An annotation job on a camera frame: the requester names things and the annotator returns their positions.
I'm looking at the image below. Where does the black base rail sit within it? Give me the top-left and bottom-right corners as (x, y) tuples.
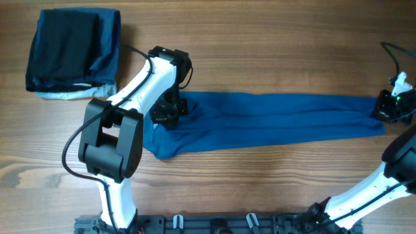
(73, 213), (363, 234)

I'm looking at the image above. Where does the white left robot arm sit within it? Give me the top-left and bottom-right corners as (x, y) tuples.
(74, 46), (193, 233)

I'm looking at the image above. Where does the white folded garment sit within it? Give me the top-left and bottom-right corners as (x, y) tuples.
(35, 81), (118, 100)

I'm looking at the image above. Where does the blue polo shirt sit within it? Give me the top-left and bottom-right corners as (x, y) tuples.
(143, 92), (385, 160)

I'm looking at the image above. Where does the navy blue folded garment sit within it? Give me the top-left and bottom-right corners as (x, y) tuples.
(55, 8), (121, 84)

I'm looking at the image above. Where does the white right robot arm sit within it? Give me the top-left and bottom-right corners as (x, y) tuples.
(303, 71), (415, 233)

